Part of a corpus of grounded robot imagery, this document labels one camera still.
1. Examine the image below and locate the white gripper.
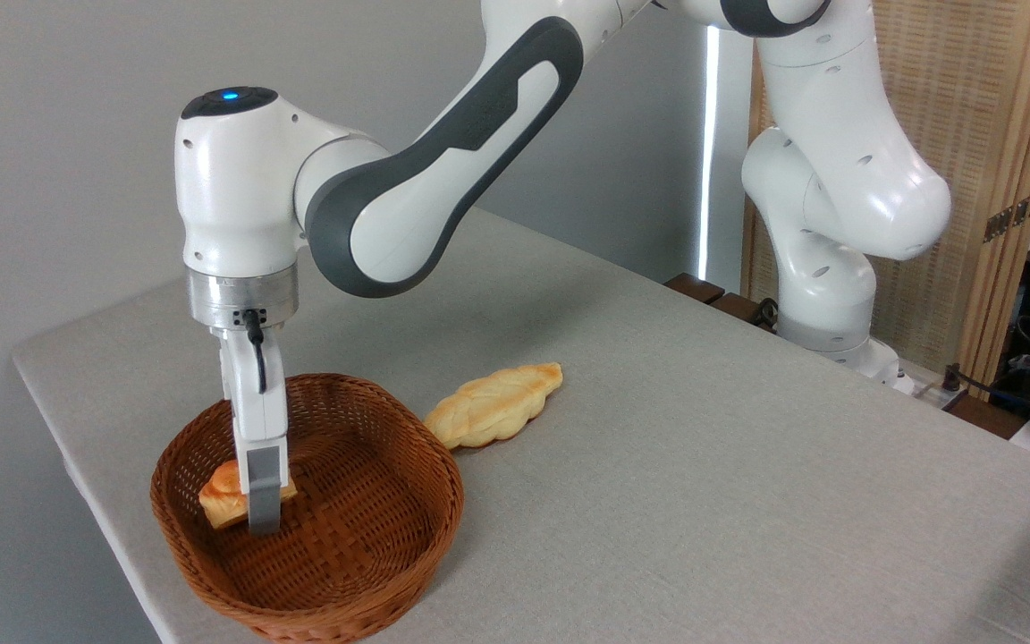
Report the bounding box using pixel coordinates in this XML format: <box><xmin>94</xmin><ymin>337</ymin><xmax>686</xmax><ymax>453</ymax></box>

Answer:
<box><xmin>211</xmin><ymin>324</ymin><xmax>291</xmax><ymax>536</ymax></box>

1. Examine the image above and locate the round orange bread roll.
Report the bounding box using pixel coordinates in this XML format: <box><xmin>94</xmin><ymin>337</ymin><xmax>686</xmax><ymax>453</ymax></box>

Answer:
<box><xmin>198</xmin><ymin>459</ymin><xmax>299</xmax><ymax>530</ymax></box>

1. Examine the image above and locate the long braided bread loaf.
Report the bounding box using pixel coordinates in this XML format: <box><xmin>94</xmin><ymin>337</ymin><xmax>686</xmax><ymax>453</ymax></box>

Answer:
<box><xmin>424</xmin><ymin>362</ymin><xmax>564</xmax><ymax>450</ymax></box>

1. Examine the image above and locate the brown wicker basket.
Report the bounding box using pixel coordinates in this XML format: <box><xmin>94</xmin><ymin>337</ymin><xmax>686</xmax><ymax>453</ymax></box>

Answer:
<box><xmin>150</xmin><ymin>373</ymin><xmax>465</xmax><ymax>644</ymax></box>

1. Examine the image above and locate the dark brown wooden block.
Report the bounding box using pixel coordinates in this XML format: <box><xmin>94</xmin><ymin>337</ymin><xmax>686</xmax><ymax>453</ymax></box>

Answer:
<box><xmin>663</xmin><ymin>273</ymin><xmax>726</xmax><ymax>305</ymax></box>
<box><xmin>712</xmin><ymin>292</ymin><xmax>777</xmax><ymax>334</ymax></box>
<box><xmin>944</xmin><ymin>394</ymin><xmax>1027</xmax><ymax>440</ymax></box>

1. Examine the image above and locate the grey tablecloth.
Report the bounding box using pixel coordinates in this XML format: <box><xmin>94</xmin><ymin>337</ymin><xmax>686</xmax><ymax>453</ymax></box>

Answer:
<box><xmin>13</xmin><ymin>208</ymin><xmax>1030</xmax><ymax>644</ymax></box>

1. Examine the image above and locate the black screen hinge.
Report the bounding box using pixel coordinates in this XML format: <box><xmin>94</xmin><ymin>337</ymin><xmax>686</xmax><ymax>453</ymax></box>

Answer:
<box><xmin>983</xmin><ymin>190</ymin><xmax>1030</xmax><ymax>242</ymax></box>

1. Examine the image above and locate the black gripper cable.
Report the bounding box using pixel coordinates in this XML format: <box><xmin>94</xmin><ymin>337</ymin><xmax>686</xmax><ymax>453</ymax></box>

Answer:
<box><xmin>242</xmin><ymin>309</ymin><xmax>269</xmax><ymax>395</ymax></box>

